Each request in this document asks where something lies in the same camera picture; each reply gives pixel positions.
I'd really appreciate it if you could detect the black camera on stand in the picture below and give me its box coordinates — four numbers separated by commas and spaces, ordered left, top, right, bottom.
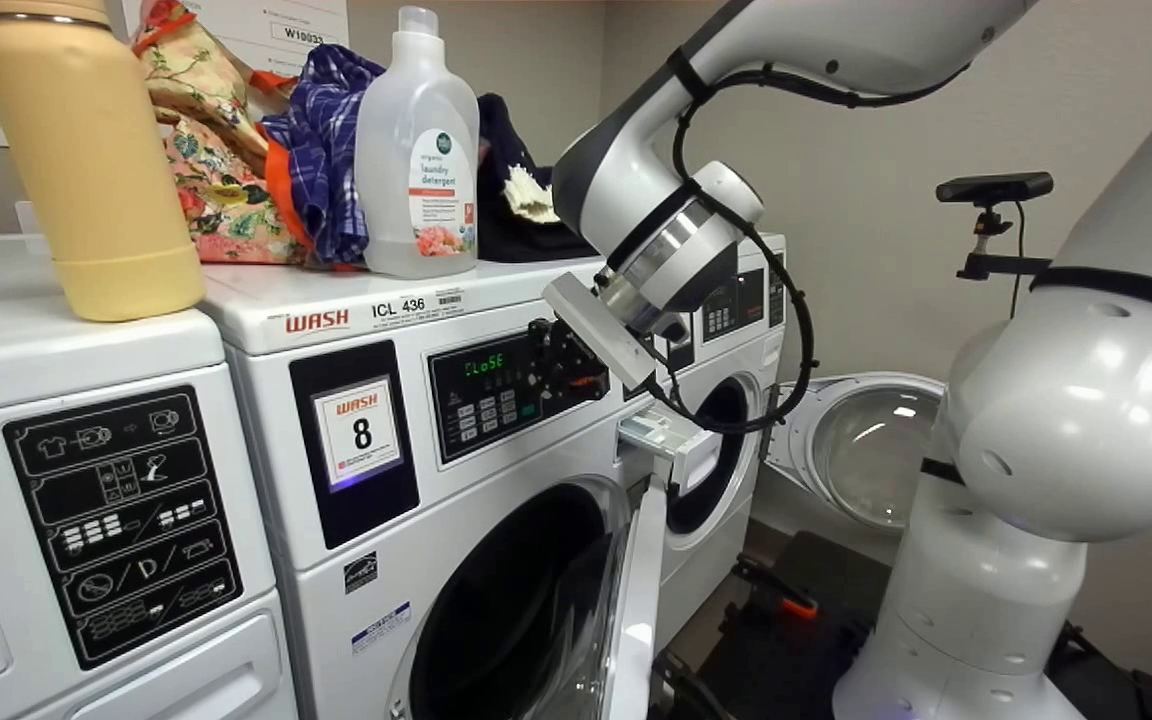
932, 169, 1062, 287

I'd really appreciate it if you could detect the clear detergent bottle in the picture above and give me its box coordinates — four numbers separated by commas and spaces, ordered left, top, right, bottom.
351, 4, 484, 285

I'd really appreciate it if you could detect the yellow insulated bottle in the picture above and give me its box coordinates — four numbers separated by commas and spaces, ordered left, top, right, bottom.
0, 0, 208, 326

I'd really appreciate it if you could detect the blue purple plastic bag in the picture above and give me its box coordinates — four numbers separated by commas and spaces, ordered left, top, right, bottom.
255, 41, 389, 270

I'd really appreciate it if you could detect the white washer number nine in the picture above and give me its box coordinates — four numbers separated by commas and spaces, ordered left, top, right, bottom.
654, 232, 793, 655

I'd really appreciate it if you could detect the floral fabric bag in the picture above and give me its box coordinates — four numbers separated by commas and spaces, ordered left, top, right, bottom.
133, 0, 321, 270

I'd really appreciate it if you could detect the white washer number eight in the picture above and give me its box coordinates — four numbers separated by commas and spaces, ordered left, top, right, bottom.
200, 250, 687, 720

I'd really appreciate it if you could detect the white round washer door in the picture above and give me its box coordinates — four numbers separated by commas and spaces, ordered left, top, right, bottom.
522, 413, 678, 720
766, 367, 957, 569

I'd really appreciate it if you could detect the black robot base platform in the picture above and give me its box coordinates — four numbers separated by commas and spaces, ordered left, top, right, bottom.
702, 524, 903, 720

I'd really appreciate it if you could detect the grey wrist camera bar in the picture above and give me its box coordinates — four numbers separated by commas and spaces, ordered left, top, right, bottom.
543, 270, 669, 401

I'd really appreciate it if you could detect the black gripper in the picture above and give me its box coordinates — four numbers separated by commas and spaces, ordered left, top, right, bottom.
522, 315, 615, 403

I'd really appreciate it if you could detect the navy and cream knit garment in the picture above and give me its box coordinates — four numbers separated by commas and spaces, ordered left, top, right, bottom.
471, 92, 597, 269

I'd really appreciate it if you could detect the black washer control panel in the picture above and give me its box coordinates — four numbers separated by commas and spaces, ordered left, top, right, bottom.
425, 315, 611, 466

